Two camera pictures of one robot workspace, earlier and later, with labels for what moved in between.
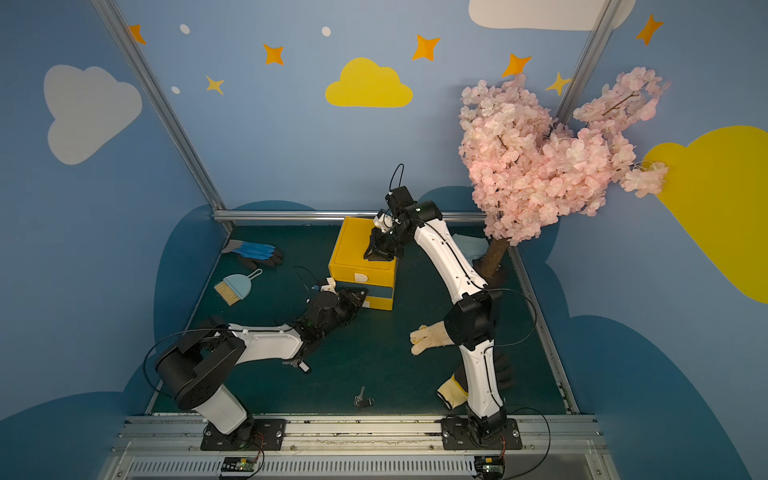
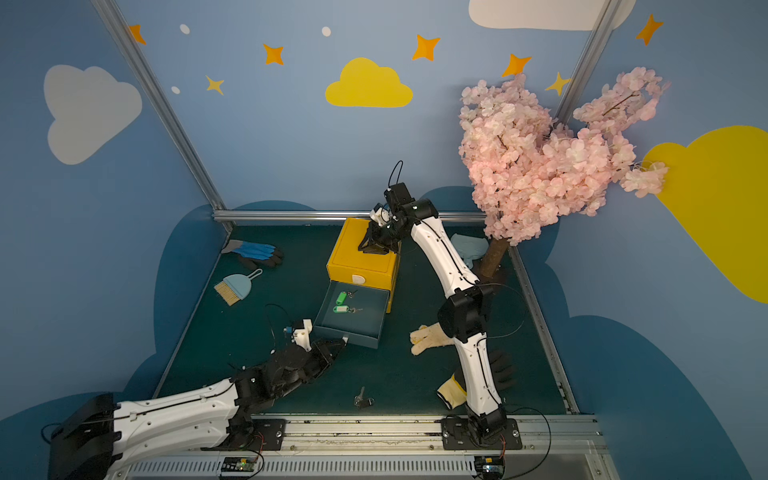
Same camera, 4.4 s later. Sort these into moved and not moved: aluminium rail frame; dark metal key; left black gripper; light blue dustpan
Moved: left black gripper
Not moved: dark metal key; aluminium rail frame; light blue dustpan
